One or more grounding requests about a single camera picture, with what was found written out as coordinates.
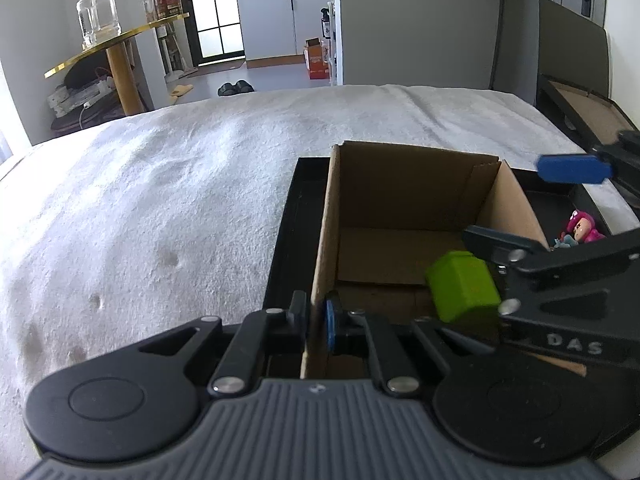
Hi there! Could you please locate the glass balcony door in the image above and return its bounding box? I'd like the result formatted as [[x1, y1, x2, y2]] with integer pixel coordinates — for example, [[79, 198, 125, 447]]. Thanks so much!
[[185, 0, 246, 63]]

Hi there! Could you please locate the white fan stand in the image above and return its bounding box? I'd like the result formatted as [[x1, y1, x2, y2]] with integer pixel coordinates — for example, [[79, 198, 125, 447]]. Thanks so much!
[[160, 30, 187, 84]]

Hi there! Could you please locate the white kitchen cabinet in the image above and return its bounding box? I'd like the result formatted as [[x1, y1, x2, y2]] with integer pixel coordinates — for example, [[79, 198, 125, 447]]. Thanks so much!
[[236, 0, 335, 68]]

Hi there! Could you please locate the gold round table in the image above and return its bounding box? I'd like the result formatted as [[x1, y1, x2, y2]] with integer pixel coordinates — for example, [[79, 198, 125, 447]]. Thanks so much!
[[44, 11, 191, 117]]

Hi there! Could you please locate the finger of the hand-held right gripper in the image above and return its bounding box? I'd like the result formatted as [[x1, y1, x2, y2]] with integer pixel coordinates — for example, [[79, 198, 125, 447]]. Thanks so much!
[[536, 129, 640, 202], [462, 225, 640, 367]]

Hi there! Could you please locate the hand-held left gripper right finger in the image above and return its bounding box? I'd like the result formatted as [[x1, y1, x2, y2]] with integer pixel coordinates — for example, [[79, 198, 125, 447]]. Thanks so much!
[[324, 290, 501, 399]]

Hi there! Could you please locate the red tin can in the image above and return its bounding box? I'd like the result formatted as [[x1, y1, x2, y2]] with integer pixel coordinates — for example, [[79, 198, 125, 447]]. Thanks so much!
[[150, 0, 182, 23]]

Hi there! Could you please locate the black box with brown inside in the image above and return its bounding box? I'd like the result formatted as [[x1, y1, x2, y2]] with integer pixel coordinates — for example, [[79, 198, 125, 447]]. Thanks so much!
[[537, 74, 640, 150]]

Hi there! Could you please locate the black tray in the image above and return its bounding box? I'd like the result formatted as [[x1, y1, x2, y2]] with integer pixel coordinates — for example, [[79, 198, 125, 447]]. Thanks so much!
[[262, 156, 640, 463]]

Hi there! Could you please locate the green block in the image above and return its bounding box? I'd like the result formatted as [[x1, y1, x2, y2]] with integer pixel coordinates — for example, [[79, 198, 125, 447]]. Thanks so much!
[[426, 251, 502, 323]]

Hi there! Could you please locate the orange carton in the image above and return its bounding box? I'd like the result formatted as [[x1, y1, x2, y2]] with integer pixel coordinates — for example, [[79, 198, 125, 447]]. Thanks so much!
[[303, 37, 332, 80]]

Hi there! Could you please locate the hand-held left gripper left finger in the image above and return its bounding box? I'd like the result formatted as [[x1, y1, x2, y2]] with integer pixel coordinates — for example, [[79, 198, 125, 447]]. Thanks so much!
[[137, 290, 308, 397]]

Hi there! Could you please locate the pink-haired figurine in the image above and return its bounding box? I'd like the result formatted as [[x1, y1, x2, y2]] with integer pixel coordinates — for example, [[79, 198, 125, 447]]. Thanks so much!
[[557, 209, 607, 247]]

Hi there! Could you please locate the clear glass jar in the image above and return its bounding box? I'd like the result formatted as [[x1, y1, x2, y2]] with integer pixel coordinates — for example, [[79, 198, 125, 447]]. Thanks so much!
[[76, 0, 122, 50]]

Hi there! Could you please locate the white power strip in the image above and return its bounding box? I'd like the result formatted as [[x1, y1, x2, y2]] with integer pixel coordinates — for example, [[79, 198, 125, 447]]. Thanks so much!
[[47, 77, 113, 111]]

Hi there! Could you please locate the brown cardboard box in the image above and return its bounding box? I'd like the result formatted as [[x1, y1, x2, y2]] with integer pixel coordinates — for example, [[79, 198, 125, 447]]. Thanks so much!
[[300, 141, 588, 381]]

